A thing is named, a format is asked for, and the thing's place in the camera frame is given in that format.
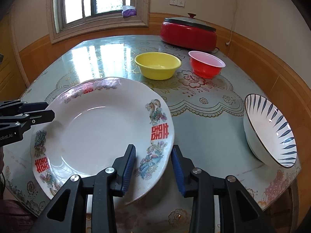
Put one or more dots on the red plastic bowl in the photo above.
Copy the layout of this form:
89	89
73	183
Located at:
206	68

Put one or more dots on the yellow plastic bowl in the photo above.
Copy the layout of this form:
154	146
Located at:
158	64

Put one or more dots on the red electric cooking pot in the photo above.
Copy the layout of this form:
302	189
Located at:
187	36

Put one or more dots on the purple tissue pack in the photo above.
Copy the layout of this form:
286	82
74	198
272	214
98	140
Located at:
130	11

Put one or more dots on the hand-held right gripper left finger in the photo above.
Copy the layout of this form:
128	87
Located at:
128	170

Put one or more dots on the grey pot lid red knob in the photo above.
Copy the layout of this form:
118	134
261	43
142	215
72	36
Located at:
189	21

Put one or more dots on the white phoenix print plate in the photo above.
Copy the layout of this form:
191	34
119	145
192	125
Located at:
97	131

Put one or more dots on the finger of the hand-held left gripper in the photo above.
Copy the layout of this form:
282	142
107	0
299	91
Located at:
36	106
41	116

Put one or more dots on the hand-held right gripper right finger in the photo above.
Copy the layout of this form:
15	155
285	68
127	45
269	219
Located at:
178	172

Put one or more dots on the blue striped ceramic bowl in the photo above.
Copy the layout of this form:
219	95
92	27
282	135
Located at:
267	131

